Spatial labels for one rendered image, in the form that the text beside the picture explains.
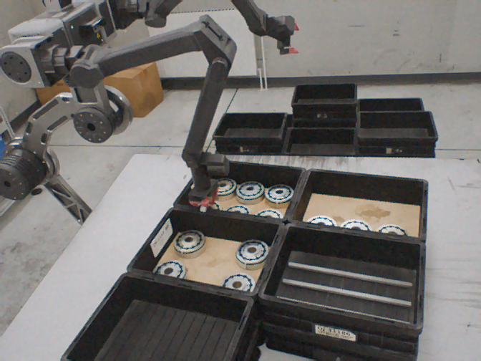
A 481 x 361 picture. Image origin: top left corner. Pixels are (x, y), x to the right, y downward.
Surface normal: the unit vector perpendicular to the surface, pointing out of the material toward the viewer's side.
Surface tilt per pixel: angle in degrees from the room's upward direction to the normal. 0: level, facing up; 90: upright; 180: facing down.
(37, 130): 90
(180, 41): 101
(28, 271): 0
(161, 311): 0
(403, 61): 90
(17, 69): 90
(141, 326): 0
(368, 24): 90
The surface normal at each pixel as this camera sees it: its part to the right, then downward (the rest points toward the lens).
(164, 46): -0.20, 0.71
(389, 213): -0.11, -0.81
